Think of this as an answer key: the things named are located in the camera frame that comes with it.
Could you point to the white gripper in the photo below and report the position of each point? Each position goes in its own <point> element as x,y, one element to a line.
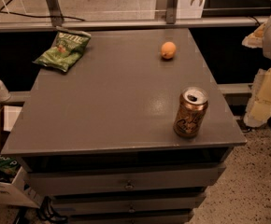
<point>259,108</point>

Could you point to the orange soda can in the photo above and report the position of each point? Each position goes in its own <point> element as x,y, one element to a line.
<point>193,104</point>

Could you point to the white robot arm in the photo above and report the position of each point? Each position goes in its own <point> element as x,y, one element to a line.
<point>267,39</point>

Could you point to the green jalapeno chip bag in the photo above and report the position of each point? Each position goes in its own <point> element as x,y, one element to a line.
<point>67,49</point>

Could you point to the green snack bag in box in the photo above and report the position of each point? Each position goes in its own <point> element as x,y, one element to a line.
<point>8,166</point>

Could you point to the orange fruit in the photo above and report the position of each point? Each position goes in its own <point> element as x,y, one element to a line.
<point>168,50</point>

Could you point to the cardboard box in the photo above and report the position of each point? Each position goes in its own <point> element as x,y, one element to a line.
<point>13,188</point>

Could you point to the metal frame rail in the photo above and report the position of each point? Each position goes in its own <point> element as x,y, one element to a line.
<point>90,15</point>

